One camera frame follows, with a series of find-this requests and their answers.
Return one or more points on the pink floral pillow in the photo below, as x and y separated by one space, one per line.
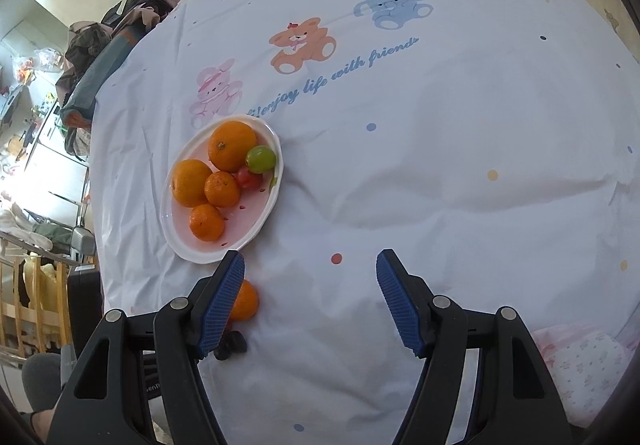
585 375

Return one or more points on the black box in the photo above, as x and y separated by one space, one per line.
84 292

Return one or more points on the dark purple plum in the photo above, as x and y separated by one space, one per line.
232 344

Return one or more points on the small tangerine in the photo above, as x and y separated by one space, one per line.
246 301
221 188
206 222

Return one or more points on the white printed bedsheet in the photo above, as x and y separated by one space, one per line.
425 150

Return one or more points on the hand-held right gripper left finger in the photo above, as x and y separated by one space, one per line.
220 305

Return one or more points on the wooden chair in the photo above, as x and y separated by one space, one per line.
35 305

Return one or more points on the pink strawberry plate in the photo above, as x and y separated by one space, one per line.
250 220

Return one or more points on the clear plastic bags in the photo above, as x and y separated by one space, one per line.
35 62

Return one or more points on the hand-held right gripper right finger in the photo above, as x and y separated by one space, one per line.
400 305

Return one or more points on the large orange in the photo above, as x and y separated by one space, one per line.
231 145
190 182

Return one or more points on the pile of clothes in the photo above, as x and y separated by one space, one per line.
110 50

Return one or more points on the red plum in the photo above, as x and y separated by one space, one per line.
248 179

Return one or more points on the person's grey trouser leg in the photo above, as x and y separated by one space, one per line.
40 385

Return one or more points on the green plum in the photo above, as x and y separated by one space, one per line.
261 159

